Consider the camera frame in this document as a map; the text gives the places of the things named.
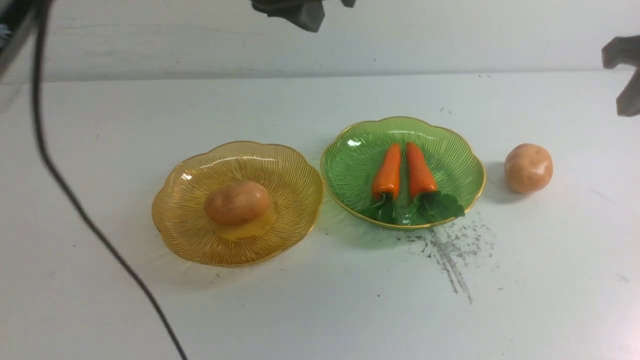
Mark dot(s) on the toy carrot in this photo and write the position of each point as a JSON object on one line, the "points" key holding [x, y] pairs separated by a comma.
{"points": [[385, 188], [428, 204]]}

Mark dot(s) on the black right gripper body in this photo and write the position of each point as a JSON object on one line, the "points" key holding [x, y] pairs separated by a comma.
{"points": [[307, 15]]}

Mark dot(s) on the toy potato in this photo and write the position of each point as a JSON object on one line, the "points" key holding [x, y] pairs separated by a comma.
{"points": [[528, 168], [237, 204]]}

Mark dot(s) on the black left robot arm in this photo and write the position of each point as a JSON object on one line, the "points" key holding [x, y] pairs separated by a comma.
{"points": [[17, 20]]}

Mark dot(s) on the green ribbed plastic plate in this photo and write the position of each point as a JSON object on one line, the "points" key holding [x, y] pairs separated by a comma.
{"points": [[351, 161]]}

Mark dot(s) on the amber ribbed plastic plate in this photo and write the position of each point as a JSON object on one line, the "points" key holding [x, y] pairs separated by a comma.
{"points": [[295, 187]]}

